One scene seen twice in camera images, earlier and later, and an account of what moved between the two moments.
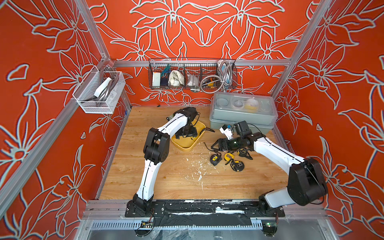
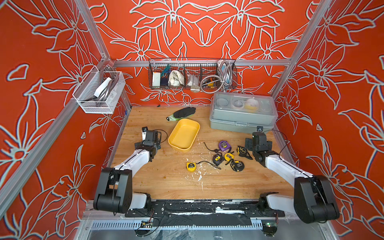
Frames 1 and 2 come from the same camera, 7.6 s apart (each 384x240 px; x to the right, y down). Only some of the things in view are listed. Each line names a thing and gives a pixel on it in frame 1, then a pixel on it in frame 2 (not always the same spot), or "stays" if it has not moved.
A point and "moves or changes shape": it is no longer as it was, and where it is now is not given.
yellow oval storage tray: [184, 143] moves or changes shape
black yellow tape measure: [237, 165] stays
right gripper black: [225, 140] → [248, 143]
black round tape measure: [243, 152] stays
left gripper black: [193, 133] → [138, 145]
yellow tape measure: [228, 157] stays
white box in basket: [156, 78] stays
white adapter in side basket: [102, 87] stays
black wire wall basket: [192, 73] stays
